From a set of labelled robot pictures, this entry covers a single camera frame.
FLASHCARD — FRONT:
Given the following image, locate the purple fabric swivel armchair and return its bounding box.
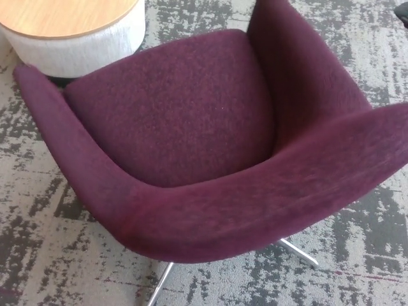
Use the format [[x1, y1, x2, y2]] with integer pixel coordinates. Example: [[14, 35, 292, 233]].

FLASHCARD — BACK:
[[12, 0, 408, 306]]

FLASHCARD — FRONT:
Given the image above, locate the round wood-top grey side table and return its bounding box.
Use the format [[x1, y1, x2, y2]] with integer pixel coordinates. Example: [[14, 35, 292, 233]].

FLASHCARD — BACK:
[[0, 0, 147, 87]]

